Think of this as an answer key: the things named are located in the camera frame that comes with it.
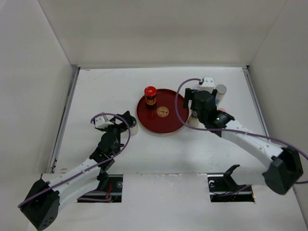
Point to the left aluminium table rail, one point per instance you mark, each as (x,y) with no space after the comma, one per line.
(60,132)

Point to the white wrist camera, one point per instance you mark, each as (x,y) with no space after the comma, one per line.
(101,122)
(206,84)

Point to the right aluminium table rail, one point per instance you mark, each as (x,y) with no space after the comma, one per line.
(255,100)

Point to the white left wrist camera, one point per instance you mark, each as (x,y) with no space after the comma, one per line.
(101,122)

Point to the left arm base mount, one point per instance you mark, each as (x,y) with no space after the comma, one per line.
(109,190)

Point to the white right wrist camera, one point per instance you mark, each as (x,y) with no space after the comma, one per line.
(206,84)

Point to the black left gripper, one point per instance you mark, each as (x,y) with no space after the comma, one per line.
(121,126)

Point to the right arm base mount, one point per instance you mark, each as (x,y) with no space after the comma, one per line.
(224,189)

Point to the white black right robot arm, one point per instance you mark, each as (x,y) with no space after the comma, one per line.
(283,163)

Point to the aluminium table rail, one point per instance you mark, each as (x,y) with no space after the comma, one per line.
(60,132)
(255,100)

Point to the pink cap spice bottle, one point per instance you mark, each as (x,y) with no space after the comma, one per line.
(222,111)

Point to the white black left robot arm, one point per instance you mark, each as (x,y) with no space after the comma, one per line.
(46,199)

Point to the silver cap blue band bottle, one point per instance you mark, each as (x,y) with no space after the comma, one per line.
(221,91)

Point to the round red lacquer tray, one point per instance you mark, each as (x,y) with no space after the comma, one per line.
(165,117)

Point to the small black cap bottle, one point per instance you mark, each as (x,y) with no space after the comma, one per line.
(193,121)

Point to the red lid chili sauce jar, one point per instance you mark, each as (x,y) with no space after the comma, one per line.
(150,94)

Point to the white cap spice bottle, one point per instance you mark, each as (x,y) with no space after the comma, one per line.
(134,129)

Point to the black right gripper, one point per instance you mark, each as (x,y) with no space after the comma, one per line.
(188,95)

